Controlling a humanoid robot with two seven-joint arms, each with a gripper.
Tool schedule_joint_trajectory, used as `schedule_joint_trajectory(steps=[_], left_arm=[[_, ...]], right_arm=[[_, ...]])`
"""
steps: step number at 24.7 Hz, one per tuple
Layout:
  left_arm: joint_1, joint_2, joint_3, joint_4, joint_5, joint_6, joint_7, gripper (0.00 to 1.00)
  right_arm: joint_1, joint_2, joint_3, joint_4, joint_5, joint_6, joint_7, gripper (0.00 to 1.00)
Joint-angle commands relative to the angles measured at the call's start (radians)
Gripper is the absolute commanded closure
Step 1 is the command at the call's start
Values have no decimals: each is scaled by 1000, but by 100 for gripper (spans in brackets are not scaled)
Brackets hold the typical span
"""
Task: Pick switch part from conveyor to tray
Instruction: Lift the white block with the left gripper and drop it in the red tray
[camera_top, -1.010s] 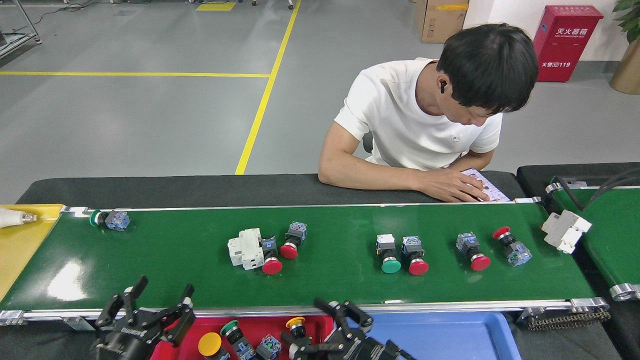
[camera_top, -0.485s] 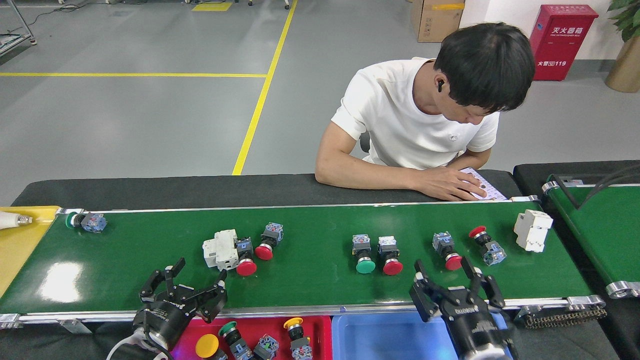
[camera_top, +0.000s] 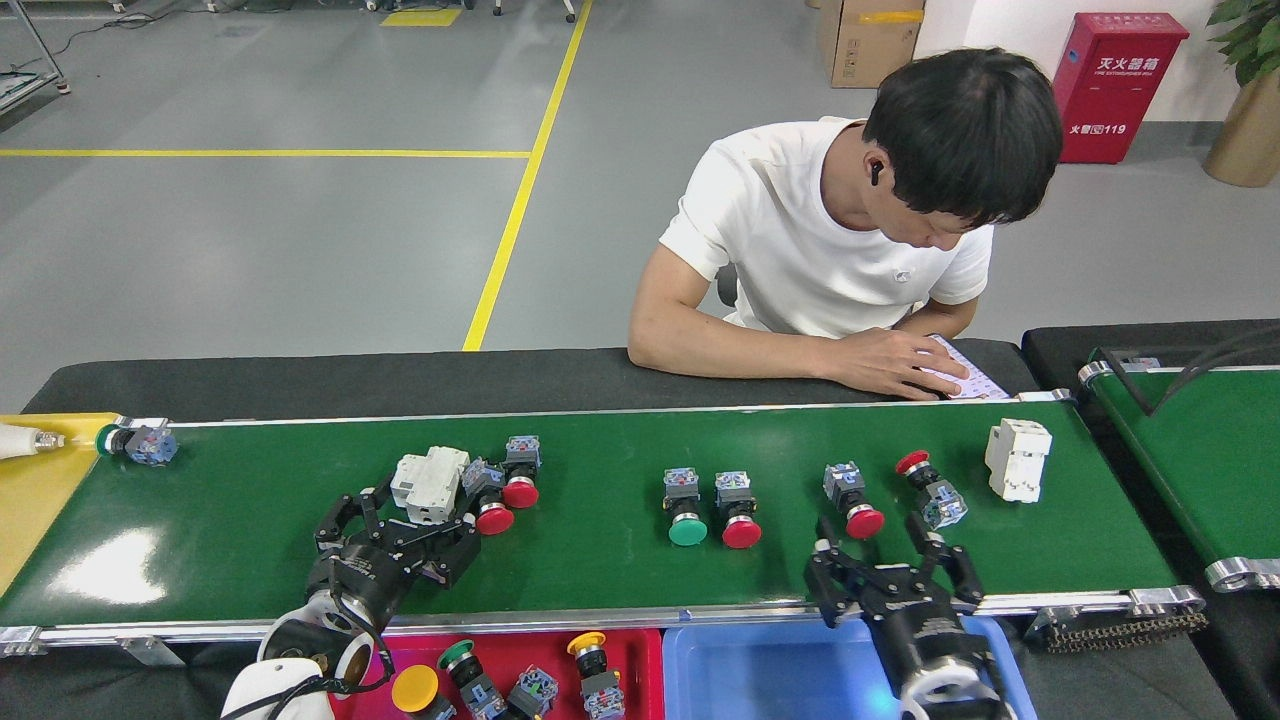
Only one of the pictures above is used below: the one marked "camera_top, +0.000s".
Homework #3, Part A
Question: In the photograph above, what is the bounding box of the person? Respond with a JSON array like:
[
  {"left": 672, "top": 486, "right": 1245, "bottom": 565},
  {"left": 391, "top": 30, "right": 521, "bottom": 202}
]
[{"left": 628, "top": 47, "right": 1063, "bottom": 401}]

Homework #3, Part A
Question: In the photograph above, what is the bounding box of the potted plant brass pot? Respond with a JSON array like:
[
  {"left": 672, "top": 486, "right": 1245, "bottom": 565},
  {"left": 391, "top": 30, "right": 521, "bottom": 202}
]
[{"left": 1203, "top": 0, "right": 1280, "bottom": 188}]

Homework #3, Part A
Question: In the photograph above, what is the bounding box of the conveyor drive chain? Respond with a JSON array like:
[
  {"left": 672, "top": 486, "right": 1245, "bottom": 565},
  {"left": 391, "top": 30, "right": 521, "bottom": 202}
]
[{"left": 1040, "top": 605, "right": 1209, "bottom": 654}]

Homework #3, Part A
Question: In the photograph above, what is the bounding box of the person's right hand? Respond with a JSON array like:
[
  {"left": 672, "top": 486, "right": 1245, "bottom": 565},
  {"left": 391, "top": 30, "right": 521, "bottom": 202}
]
[{"left": 830, "top": 327, "right": 971, "bottom": 401}]

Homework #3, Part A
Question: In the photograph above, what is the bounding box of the metal cart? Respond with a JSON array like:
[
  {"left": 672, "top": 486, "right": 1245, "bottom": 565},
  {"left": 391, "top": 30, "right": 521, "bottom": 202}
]
[{"left": 0, "top": 0, "right": 71, "bottom": 116}]

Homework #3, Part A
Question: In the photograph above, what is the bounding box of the cardboard box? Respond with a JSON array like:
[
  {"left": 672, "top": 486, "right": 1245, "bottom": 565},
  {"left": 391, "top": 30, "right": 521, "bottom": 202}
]
[{"left": 818, "top": 0, "right": 926, "bottom": 89}]

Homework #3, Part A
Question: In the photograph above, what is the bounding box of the yellow push button switch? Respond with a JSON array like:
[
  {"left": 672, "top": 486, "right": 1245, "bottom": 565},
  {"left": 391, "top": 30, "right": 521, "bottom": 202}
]
[{"left": 390, "top": 664, "right": 456, "bottom": 720}]

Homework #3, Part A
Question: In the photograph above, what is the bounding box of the green push button switch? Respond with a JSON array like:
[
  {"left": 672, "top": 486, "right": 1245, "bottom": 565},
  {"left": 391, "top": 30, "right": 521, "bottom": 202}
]
[
  {"left": 437, "top": 640, "right": 506, "bottom": 720},
  {"left": 662, "top": 467, "right": 709, "bottom": 548},
  {"left": 96, "top": 423, "right": 179, "bottom": 468}
]

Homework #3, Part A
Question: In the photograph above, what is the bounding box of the blue plastic bin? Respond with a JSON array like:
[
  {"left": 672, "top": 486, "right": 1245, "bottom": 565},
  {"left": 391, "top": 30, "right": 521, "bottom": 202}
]
[{"left": 662, "top": 615, "right": 1039, "bottom": 720}]

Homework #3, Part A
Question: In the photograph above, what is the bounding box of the white light bulb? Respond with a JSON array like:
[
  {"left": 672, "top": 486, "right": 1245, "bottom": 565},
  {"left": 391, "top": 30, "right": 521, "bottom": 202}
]
[{"left": 0, "top": 422, "right": 66, "bottom": 463}]

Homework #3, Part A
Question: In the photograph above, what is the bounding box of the green side belt conveyor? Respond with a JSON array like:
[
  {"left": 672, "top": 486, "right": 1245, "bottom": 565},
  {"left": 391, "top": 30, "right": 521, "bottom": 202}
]
[{"left": 1078, "top": 347, "right": 1280, "bottom": 593}]

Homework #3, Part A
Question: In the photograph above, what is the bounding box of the smartphone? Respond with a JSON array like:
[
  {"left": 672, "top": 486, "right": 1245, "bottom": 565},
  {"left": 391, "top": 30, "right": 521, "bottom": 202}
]
[{"left": 925, "top": 335, "right": 1011, "bottom": 401}]

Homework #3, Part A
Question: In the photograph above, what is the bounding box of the white circuit breaker red lever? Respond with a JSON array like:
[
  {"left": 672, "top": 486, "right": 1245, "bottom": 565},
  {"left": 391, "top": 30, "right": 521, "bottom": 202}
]
[
  {"left": 390, "top": 446, "right": 471, "bottom": 527},
  {"left": 984, "top": 418, "right": 1053, "bottom": 504}
]

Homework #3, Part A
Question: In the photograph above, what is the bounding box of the thick black cable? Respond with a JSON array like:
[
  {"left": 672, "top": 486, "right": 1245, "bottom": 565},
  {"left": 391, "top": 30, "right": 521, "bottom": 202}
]
[{"left": 1100, "top": 330, "right": 1280, "bottom": 417}]

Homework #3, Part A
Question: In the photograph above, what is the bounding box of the red plastic bin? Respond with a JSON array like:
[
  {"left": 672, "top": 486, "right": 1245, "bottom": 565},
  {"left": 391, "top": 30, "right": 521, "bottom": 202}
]
[{"left": 330, "top": 628, "right": 664, "bottom": 720}]

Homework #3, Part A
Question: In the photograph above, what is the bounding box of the red fire extinguisher box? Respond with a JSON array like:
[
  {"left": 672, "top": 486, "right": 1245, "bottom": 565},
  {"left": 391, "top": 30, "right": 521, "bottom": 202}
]
[{"left": 1052, "top": 12, "right": 1191, "bottom": 165}]

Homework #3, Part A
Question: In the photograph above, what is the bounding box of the yellow push button red collar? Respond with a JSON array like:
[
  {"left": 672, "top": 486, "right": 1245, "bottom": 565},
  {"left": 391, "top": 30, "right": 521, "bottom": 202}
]
[{"left": 566, "top": 631, "right": 627, "bottom": 720}]

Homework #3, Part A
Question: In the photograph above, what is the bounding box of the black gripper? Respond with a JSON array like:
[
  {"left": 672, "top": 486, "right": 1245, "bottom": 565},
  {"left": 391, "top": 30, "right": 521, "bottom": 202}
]
[
  {"left": 303, "top": 478, "right": 483, "bottom": 629},
  {"left": 803, "top": 510, "right": 993, "bottom": 691}
]

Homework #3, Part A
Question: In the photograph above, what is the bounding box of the yellow plastic bin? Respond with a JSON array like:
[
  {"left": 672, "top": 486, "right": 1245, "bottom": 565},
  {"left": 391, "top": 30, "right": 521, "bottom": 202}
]
[{"left": 0, "top": 413, "right": 121, "bottom": 601}]

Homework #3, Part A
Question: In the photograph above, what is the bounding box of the push button switch grey block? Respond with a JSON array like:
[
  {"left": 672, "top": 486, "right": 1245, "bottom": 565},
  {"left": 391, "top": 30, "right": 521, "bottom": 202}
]
[{"left": 500, "top": 666, "right": 561, "bottom": 720}]

